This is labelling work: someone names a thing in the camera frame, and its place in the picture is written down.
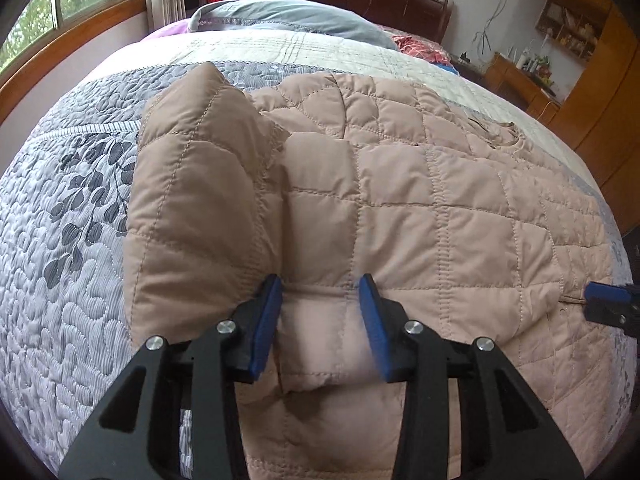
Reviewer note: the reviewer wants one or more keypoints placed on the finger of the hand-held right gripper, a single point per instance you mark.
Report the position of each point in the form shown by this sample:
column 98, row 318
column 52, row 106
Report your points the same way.
column 612, row 315
column 607, row 292

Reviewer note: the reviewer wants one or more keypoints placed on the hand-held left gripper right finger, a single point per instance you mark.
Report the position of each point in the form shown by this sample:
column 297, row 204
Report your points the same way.
column 375, row 330

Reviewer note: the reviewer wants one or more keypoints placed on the dark nightstand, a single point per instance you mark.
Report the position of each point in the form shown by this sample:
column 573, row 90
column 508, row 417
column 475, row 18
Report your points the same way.
column 467, row 67

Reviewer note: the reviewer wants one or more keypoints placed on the beige quilted jacket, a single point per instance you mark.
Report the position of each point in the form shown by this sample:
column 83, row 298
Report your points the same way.
column 400, row 210

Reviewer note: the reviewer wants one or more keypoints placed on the blue cloth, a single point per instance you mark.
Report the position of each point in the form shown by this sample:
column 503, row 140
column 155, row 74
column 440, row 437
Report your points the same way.
column 446, row 68

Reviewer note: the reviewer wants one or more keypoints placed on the grey quilted leaf-print bedspread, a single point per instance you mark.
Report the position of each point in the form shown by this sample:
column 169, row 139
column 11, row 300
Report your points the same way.
column 60, row 260

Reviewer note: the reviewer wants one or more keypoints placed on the purple cloth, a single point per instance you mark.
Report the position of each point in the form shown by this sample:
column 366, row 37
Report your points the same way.
column 170, row 30

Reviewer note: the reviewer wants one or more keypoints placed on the wooden wardrobe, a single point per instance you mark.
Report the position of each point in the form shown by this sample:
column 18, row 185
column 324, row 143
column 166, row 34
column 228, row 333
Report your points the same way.
column 615, row 110

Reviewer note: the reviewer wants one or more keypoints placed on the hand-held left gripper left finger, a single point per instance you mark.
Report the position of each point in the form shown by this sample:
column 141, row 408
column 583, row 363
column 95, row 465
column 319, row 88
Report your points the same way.
column 265, row 330

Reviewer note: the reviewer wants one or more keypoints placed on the grey pillow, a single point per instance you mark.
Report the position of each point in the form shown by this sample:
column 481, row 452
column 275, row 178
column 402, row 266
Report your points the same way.
column 300, row 15

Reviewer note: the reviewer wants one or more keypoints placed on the white bottle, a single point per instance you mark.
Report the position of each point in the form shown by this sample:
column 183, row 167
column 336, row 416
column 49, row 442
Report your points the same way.
column 524, row 59

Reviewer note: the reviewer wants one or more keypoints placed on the wooden desk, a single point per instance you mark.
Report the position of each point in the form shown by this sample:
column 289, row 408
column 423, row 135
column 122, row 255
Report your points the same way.
column 510, row 80

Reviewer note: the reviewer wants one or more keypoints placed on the wall shelf with trinkets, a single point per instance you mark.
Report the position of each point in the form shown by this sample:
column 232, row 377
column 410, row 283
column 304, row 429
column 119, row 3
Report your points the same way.
column 570, row 30

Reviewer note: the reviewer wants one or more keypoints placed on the red patterned cloth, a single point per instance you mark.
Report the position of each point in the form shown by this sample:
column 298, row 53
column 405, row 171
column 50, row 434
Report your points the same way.
column 420, row 47

